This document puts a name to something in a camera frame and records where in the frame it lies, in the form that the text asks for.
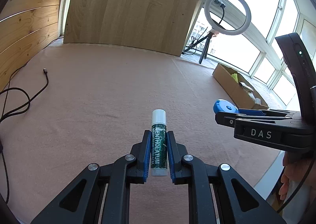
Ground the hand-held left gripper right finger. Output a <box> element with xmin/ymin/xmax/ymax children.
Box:
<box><xmin>166</xmin><ymin>130</ymin><xmax>288</xmax><ymax>224</ymax></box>

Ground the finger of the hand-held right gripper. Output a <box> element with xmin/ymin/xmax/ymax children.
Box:
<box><xmin>215</xmin><ymin>112</ymin><xmax>303</xmax><ymax>129</ymax></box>
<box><xmin>238</xmin><ymin>109</ymin><xmax>302</xmax><ymax>117</ymax></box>

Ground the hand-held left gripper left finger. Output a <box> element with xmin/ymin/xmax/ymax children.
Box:
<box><xmin>30</xmin><ymin>130</ymin><xmax>151</xmax><ymax>224</ymax></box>

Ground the blue round tape measure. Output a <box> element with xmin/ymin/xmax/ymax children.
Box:
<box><xmin>213</xmin><ymin>99</ymin><xmax>239</xmax><ymax>117</ymax></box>

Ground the green lip balm tube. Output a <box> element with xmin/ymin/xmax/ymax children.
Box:
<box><xmin>149</xmin><ymin>109</ymin><xmax>168</xmax><ymax>177</ymax></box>

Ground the person's right hand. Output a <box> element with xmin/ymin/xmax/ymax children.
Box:
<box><xmin>280</xmin><ymin>151</ymin><xmax>312</xmax><ymax>200</ymax></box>

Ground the white brown bundle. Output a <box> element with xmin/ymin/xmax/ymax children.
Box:
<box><xmin>238</xmin><ymin>82</ymin><xmax>255</xmax><ymax>94</ymax></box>

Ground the cardboard box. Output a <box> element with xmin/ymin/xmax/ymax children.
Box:
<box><xmin>212</xmin><ymin>63</ymin><xmax>269</xmax><ymax>111</ymax></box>

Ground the black tripod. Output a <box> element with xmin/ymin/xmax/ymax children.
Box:
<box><xmin>183</xmin><ymin>31</ymin><xmax>218</xmax><ymax>64</ymax></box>

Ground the light wooden panel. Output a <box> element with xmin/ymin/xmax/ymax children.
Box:
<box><xmin>64</xmin><ymin>0</ymin><xmax>201</xmax><ymax>56</ymax></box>

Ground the wooden slatted board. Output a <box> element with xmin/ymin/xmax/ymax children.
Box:
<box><xmin>0</xmin><ymin>0</ymin><xmax>62</xmax><ymax>91</ymax></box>

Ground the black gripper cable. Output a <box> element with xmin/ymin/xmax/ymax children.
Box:
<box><xmin>276</xmin><ymin>157</ymin><xmax>316</xmax><ymax>213</ymax></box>

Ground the black tripod cable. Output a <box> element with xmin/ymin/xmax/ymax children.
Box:
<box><xmin>186</xmin><ymin>26</ymin><xmax>210</xmax><ymax>53</ymax></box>

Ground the white ring light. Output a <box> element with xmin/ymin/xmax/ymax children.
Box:
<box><xmin>204</xmin><ymin>0</ymin><xmax>252</xmax><ymax>36</ymax></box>

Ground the black cable with plug end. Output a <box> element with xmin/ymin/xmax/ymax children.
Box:
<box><xmin>0</xmin><ymin>68</ymin><xmax>49</xmax><ymax>123</ymax></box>

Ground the black looped power cable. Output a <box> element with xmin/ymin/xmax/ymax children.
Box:
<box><xmin>0</xmin><ymin>87</ymin><xmax>31</xmax><ymax>116</ymax></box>

